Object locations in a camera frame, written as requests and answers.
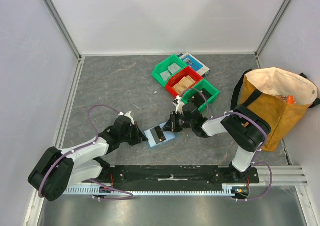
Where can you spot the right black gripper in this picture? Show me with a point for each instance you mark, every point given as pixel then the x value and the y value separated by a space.
pixel 173 123

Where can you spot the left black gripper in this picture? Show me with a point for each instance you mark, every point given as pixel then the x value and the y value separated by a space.
pixel 139 137

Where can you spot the blue card holder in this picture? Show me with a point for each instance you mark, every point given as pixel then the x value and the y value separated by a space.
pixel 151 143

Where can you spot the white VIP credit card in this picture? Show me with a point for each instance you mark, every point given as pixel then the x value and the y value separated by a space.
pixel 165 75

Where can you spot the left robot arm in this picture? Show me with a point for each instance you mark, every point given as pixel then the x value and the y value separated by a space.
pixel 59 169

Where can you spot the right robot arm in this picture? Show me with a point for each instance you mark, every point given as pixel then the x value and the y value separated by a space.
pixel 246 128

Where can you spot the brown cards in bin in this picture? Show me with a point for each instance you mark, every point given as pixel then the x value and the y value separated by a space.
pixel 183 84

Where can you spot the grey card in bin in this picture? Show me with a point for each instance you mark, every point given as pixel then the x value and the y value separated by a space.
pixel 174 67

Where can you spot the black items in bin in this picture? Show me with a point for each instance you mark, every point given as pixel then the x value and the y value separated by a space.
pixel 198 100

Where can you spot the red bin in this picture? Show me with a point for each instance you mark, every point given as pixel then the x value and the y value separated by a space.
pixel 179 75

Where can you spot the green bin near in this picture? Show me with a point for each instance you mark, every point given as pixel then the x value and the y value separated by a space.
pixel 202 84

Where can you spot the green bin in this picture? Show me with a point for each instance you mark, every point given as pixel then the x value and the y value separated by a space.
pixel 202 84
pixel 164 70

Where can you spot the green bin far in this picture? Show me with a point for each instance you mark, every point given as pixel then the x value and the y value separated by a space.
pixel 164 70

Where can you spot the blue white box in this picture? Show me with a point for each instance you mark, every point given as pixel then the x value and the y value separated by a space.
pixel 195 63

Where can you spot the yellow tote bag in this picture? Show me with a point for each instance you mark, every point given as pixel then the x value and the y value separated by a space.
pixel 265 91

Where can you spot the orange item in bag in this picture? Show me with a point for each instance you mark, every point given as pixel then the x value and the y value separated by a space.
pixel 291 99

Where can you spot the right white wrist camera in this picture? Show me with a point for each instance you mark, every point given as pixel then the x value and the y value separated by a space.
pixel 178 105

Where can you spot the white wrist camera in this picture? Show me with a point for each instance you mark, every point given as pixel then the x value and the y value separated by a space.
pixel 178 105
pixel 129 115

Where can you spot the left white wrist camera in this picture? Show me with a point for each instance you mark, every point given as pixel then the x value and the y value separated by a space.
pixel 129 115

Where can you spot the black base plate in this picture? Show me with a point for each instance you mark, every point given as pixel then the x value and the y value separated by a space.
pixel 172 177

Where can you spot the white cable duct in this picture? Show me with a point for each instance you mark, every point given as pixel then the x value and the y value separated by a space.
pixel 93 189

